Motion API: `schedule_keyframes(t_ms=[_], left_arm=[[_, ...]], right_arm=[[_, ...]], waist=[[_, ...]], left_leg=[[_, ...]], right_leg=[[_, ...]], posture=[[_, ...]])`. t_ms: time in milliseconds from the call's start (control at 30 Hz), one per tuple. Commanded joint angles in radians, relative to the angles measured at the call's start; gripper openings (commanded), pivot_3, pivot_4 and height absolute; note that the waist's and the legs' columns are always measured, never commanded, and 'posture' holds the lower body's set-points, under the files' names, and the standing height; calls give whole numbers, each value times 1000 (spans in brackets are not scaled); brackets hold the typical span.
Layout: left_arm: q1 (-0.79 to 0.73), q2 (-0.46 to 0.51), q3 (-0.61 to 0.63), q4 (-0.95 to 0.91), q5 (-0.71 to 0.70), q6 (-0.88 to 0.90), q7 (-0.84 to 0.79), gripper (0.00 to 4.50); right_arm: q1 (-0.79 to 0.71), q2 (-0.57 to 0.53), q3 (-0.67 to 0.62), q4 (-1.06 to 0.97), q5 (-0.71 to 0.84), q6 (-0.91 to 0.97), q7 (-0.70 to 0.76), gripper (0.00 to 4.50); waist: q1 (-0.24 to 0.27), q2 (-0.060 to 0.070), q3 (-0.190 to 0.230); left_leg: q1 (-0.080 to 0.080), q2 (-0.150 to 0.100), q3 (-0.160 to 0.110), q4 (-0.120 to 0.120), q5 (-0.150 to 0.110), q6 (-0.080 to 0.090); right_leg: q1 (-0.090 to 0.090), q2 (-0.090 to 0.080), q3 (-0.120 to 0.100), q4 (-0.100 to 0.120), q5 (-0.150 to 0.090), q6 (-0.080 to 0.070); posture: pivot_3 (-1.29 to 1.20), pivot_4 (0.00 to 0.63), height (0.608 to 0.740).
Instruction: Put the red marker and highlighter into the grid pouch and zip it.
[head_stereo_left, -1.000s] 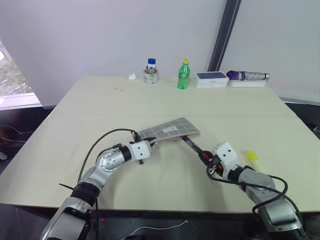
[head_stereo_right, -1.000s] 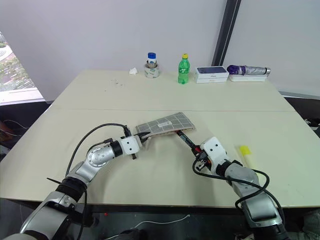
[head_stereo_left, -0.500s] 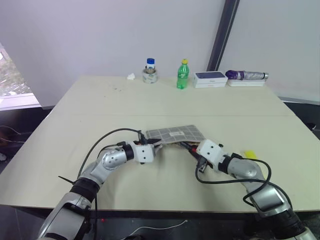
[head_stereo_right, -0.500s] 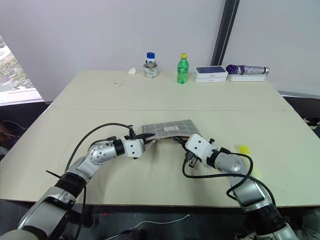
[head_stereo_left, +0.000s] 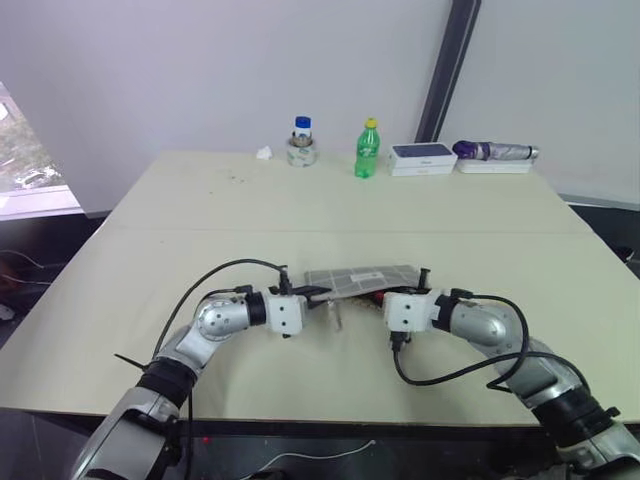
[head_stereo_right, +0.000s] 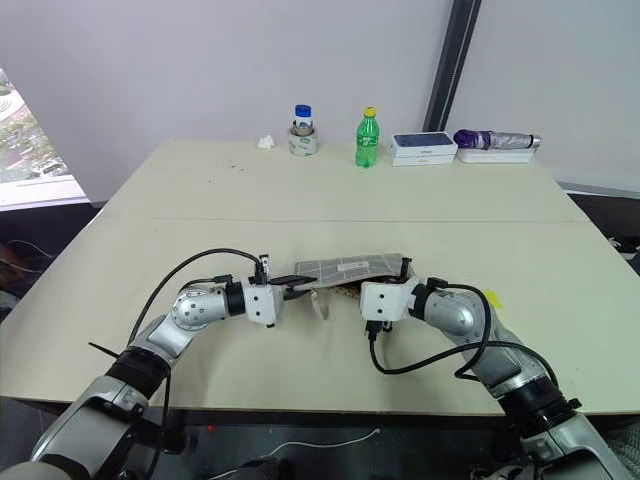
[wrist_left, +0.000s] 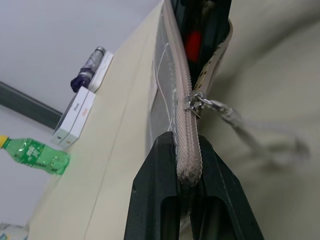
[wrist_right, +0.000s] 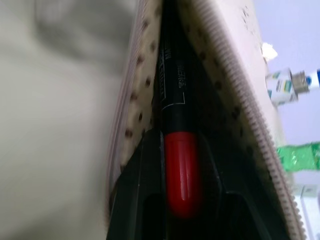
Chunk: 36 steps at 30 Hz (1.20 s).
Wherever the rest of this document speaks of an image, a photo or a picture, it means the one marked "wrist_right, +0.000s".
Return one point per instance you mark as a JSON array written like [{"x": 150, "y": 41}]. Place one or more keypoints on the green foil packet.
[{"x": 298, "y": 156}]

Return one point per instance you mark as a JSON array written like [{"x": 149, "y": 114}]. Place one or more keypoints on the white tube with blue cap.
[{"x": 307, "y": 79}]

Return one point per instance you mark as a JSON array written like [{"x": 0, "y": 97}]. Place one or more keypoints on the white carton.
[{"x": 310, "y": 210}]

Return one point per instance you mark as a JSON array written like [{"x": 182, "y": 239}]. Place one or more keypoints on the black marker with red cap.
[{"x": 182, "y": 172}]

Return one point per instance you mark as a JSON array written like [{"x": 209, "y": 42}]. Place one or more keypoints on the beige grid pouch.
[{"x": 237, "y": 75}]

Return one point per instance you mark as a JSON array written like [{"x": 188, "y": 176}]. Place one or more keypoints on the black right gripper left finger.
[{"x": 136, "y": 190}]

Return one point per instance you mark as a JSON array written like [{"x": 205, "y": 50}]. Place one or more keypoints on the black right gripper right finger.
[{"x": 240, "y": 205}]

